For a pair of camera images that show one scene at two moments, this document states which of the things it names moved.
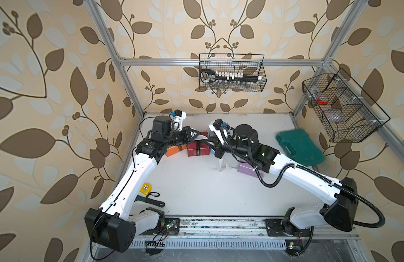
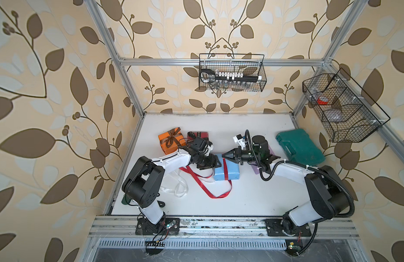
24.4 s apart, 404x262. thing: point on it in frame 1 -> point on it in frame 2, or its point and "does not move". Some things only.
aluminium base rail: x=233 y=233 does not move
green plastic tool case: x=297 y=144 does not move
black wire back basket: x=232 y=71 does not move
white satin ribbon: x=224 y=162 -> x=181 y=188
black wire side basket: x=348 y=113 does not move
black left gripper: x=184 y=131 -> x=212 y=163
